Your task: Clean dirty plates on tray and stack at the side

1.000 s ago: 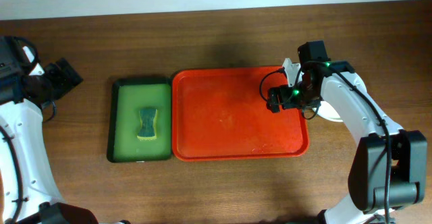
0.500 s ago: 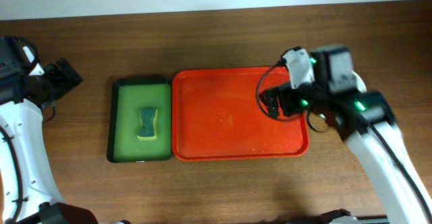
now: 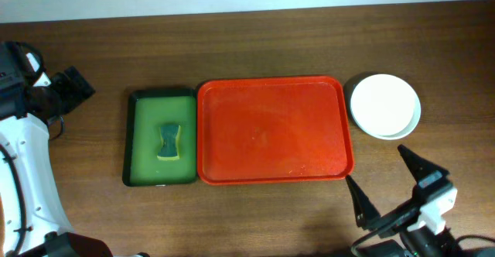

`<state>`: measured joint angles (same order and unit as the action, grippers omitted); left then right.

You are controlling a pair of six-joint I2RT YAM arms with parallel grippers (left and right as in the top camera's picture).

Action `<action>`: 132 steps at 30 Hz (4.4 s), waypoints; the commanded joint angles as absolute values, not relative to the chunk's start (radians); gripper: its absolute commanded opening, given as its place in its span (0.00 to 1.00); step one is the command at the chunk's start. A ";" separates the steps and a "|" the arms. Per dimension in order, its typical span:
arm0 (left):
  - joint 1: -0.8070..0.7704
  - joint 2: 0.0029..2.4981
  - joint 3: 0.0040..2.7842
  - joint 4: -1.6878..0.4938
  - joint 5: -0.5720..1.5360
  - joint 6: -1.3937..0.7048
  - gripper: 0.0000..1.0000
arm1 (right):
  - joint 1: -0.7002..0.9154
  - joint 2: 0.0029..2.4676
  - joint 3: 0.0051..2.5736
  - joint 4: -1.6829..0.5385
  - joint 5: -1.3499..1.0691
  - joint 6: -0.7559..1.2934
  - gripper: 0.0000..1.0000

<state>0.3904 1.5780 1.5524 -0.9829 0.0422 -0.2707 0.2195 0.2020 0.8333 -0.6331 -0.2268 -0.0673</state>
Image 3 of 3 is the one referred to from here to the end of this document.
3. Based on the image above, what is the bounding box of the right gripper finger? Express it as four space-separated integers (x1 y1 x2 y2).
398 145 449 183
345 176 381 227

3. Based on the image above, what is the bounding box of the mint green plate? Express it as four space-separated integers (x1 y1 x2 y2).
350 94 422 140

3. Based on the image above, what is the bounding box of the cream white plate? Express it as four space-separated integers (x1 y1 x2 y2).
348 74 422 140

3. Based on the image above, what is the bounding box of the yellow green sponge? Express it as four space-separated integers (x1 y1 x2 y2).
157 123 182 161

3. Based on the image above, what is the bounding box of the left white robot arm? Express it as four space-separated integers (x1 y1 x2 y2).
1 67 111 256

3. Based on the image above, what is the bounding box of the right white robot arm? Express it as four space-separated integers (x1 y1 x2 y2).
346 145 494 257

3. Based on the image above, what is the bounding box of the dark green tray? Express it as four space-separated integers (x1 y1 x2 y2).
122 87 196 187

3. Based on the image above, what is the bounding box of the red plastic tray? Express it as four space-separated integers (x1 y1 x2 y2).
197 76 355 186

